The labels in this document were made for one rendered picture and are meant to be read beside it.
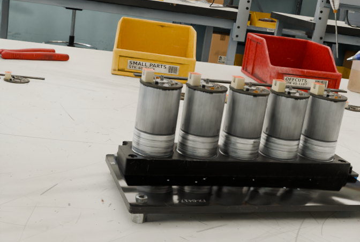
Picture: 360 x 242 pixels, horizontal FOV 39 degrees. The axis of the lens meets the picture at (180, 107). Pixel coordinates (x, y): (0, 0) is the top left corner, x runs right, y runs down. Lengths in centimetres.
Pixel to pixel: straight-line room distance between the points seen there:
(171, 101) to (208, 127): 3
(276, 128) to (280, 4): 472
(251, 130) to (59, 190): 12
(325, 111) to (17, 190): 19
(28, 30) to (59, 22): 28
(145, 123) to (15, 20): 452
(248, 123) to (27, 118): 18
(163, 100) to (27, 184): 9
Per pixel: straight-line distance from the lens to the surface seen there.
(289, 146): 32
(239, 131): 31
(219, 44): 446
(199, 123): 29
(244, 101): 30
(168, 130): 29
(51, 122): 40
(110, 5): 267
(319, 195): 31
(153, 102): 28
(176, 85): 29
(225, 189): 29
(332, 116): 33
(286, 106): 32
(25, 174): 31
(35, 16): 477
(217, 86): 30
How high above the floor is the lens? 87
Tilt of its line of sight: 14 degrees down
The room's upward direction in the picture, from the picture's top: 8 degrees clockwise
